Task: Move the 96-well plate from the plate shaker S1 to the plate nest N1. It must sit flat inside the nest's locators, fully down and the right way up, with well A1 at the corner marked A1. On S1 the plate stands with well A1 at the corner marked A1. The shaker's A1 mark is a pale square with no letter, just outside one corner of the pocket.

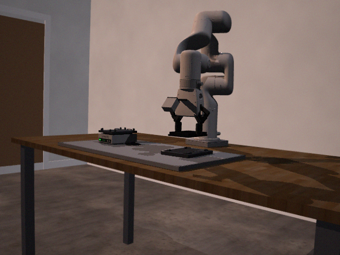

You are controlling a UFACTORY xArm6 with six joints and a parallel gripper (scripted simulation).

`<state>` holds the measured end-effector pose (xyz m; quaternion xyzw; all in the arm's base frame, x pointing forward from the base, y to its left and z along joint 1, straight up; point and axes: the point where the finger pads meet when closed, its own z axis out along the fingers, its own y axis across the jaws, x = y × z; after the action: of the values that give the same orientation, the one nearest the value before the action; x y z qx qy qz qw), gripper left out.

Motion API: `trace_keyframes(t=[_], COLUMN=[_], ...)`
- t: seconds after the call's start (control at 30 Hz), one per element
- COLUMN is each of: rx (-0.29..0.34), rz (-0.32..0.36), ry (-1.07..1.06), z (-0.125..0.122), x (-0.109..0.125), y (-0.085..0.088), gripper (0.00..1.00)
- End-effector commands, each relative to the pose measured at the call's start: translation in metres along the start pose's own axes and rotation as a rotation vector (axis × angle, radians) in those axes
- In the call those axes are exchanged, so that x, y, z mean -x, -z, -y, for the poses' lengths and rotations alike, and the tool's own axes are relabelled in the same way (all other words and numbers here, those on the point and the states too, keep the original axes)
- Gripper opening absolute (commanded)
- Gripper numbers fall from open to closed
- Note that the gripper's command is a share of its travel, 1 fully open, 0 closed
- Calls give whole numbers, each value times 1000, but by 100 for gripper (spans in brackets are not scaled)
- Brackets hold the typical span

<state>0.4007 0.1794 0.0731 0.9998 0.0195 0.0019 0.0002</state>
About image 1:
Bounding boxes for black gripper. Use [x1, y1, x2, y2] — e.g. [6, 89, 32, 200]
[170, 87, 210, 135]

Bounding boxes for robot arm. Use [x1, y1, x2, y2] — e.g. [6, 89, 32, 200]
[162, 10, 234, 141]

